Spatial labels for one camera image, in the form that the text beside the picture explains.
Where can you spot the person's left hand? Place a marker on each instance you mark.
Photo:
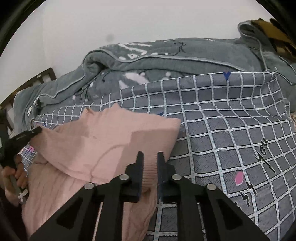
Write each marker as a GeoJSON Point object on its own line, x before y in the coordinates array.
{"type": "Point", "coordinates": [13, 183]}

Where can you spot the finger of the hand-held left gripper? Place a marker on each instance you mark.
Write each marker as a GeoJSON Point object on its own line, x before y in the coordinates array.
{"type": "Point", "coordinates": [26, 135]}

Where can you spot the floral bed sheet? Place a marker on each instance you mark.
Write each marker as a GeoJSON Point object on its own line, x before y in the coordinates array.
{"type": "Point", "coordinates": [293, 120]}

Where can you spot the yellow and black patterned cloth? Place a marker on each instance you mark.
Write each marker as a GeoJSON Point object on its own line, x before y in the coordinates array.
{"type": "Point", "coordinates": [275, 34]}

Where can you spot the grey-green printed quilt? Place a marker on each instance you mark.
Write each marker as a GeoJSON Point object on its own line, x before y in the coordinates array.
{"type": "Point", "coordinates": [161, 62]}

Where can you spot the pink knit sweater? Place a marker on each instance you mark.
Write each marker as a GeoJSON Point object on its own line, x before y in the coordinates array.
{"type": "Point", "coordinates": [92, 143]}

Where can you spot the dark wooden headboard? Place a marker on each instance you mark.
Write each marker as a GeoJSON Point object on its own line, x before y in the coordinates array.
{"type": "Point", "coordinates": [27, 80]}

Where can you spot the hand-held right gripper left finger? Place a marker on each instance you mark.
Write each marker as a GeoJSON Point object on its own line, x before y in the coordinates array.
{"type": "Point", "coordinates": [139, 170]}

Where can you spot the grey checked blanket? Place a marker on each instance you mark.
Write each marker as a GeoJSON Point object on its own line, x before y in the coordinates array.
{"type": "Point", "coordinates": [219, 129]}

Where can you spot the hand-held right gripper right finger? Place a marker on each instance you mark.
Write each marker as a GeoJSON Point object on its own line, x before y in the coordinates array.
{"type": "Point", "coordinates": [160, 170]}

